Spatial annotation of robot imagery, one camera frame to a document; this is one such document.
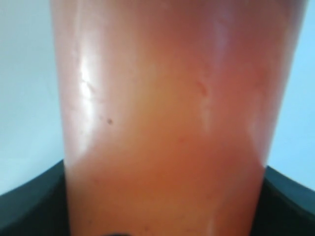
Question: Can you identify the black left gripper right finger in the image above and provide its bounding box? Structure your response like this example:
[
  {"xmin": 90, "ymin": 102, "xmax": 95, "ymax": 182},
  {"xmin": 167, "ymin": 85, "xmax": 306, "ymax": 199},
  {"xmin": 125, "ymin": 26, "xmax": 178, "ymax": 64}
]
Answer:
[{"xmin": 253, "ymin": 167, "xmax": 315, "ymax": 236}]

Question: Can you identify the red sauce squeeze bottle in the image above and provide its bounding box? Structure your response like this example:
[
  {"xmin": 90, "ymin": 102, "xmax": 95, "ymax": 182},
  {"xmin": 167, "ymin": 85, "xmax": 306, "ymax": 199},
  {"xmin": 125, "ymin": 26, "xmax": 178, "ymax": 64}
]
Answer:
[{"xmin": 51, "ymin": 0, "xmax": 308, "ymax": 236}]

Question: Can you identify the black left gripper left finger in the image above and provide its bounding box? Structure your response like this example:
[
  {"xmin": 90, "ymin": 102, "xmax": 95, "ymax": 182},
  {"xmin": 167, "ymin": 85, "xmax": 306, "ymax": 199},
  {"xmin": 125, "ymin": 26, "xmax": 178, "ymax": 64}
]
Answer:
[{"xmin": 0, "ymin": 161, "xmax": 70, "ymax": 236}]

